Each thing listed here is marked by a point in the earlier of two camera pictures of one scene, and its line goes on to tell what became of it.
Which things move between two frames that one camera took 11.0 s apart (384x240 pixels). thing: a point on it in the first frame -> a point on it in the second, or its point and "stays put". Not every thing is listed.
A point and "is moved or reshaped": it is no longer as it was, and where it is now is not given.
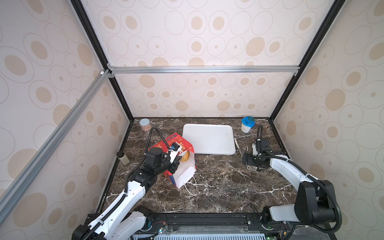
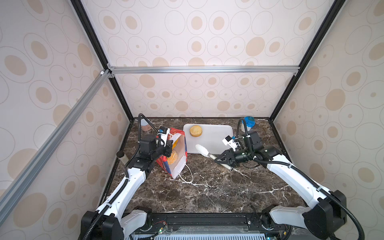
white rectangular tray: [212, 139] stays put
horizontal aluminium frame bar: [138, 70] stays put
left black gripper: [175, 163] -> [168, 147]
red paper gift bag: [184, 171] is moved or reshaped
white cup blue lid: [247, 122] stays put
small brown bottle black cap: [121, 156] stays put
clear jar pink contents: [145, 124] stays put
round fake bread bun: [185, 157] -> [195, 131]
